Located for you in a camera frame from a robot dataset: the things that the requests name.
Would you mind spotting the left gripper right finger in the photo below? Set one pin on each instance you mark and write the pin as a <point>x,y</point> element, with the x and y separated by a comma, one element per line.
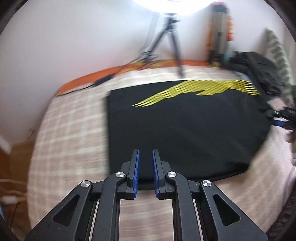
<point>160,168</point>

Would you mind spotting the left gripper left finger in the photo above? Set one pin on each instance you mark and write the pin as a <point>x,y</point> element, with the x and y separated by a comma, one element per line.
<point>129,188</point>

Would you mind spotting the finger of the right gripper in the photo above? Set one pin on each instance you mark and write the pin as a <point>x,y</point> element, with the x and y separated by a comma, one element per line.
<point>287,125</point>
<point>286,113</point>

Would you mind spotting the black sport pants yellow print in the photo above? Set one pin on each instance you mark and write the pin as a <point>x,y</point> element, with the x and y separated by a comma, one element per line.
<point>203,129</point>

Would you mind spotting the stack of dark folded clothes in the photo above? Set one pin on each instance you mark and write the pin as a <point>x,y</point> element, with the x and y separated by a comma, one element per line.
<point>261,71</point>

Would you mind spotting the beige plaid blanket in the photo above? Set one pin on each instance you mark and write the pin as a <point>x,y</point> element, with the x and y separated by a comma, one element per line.
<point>71,146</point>

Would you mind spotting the black tripod stand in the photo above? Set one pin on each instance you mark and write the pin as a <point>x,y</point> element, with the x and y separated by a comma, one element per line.
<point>169,32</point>

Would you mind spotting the hanging items on wall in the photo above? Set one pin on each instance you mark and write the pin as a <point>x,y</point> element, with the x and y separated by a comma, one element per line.
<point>220,34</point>

